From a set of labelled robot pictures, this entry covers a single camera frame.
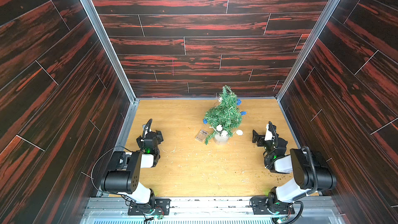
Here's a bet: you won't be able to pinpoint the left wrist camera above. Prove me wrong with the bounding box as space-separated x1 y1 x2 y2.
142 124 151 135

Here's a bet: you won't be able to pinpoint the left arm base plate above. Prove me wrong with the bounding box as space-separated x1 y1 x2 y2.
127 198 171 216

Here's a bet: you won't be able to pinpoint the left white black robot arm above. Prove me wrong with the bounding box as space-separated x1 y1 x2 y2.
101 131 163 208

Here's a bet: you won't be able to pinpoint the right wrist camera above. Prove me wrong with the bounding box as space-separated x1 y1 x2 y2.
264 123 275 141

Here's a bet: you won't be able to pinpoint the clear plastic battery box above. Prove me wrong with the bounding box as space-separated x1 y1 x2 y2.
195 129 208 142

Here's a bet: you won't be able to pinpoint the small green christmas tree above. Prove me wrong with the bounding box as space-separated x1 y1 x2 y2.
203 85 243 146

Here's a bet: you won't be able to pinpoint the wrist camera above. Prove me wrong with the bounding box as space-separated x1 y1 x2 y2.
142 124 151 135
264 123 275 141

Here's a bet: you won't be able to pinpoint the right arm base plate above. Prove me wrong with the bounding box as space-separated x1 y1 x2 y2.
249 197 295 215

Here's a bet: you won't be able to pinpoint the string lights with ball ornaments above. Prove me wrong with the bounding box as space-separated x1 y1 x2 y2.
203 97 247 138

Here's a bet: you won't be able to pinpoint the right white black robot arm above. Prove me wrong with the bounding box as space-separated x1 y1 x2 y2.
252 129 337 214

